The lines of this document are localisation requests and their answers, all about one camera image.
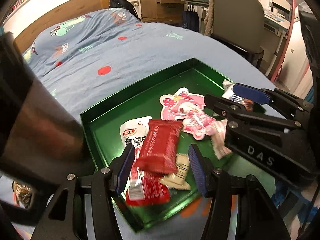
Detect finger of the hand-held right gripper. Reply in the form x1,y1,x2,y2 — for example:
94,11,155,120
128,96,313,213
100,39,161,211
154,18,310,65
232,82,313,121
203,94,303,131

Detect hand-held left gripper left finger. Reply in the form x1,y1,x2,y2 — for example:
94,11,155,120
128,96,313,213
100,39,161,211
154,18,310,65
35,144,136,240

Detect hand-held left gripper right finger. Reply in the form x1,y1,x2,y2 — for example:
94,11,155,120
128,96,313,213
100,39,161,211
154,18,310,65
188,144,293,240

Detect blue snack packet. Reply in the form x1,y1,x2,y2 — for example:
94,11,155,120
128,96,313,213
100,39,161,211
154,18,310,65
222,79,255,112

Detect red and white snack packet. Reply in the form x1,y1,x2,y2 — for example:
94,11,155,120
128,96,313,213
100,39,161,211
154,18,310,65
119,116,171,207

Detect dark red snack packet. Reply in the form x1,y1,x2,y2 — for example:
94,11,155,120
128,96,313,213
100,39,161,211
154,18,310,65
136,119,183,176

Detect green tray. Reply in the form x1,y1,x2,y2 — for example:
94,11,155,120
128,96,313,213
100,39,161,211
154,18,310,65
80,58,267,232

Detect beige snack packet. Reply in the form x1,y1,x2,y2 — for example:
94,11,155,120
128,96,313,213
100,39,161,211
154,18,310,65
159,153,192,191

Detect pink and white snack packet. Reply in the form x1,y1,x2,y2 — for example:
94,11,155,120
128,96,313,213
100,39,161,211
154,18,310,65
182,110,216,141

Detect pink striped snack packet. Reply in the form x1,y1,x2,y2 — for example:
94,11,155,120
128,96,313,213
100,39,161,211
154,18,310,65
211,119,233,160

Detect pink cartoon character packet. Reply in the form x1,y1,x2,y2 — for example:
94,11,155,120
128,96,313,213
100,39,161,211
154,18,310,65
159,87,208,123

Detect grey chair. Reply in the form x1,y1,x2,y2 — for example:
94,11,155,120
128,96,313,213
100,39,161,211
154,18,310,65
209,0,265,68

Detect beige fluffy scarf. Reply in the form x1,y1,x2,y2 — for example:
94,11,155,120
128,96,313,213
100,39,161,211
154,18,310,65
203,0,216,37

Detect dark tote bag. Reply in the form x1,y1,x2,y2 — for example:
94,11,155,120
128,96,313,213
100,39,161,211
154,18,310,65
182,5,200,29

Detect brown patterned packet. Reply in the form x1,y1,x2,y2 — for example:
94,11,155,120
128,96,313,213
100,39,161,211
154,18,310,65
11,180,33,208

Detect blue printed bed blanket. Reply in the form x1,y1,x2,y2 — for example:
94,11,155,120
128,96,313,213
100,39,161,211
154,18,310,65
0,7,314,240

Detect wooden cabinet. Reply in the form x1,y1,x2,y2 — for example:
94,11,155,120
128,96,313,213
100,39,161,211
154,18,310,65
139,0,187,25

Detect black backpack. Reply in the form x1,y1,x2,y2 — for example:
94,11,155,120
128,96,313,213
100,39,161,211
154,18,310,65
109,0,140,20

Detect wooden headboard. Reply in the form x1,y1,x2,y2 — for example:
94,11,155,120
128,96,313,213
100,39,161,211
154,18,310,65
14,0,111,47

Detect pink frame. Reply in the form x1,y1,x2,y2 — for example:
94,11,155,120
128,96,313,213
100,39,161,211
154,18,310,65
271,0,301,83

